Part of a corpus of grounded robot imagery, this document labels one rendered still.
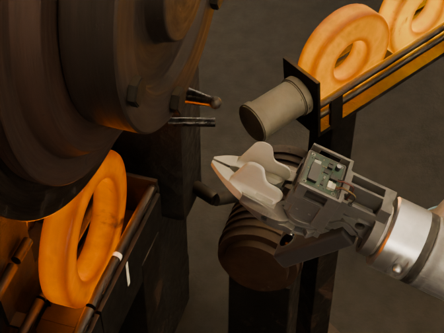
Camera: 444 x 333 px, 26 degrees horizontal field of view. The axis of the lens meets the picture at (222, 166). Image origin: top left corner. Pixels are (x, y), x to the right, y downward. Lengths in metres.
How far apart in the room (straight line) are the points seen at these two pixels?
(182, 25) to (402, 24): 0.66
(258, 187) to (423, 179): 1.16
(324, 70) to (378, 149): 0.95
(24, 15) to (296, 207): 0.51
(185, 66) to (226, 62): 1.62
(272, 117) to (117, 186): 0.29
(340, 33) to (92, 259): 0.47
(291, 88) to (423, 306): 0.78
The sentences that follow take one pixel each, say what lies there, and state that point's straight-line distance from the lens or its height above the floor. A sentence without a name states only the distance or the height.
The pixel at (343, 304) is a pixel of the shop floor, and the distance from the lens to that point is 1.98.
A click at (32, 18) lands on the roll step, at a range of 0.70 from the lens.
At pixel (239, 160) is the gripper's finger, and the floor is 0.76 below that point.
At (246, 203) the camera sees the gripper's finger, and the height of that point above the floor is 0.74.
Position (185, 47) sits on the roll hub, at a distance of 0.90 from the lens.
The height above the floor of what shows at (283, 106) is 0.69.
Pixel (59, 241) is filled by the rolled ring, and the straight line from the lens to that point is 1.02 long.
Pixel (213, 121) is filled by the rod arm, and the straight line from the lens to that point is 1.03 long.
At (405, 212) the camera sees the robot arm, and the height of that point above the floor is 0.75.
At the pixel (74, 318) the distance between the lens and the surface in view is 1.14.
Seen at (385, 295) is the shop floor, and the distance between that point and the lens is 2.01.
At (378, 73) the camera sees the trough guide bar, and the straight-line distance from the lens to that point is 1.44.
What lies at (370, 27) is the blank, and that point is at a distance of 1.39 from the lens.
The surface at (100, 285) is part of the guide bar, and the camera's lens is 1.10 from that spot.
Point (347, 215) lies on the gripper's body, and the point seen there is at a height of 0.74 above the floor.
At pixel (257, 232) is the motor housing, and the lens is 1.38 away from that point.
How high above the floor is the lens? 1.57
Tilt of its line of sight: 45 degrees down
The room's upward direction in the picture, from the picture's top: straight up
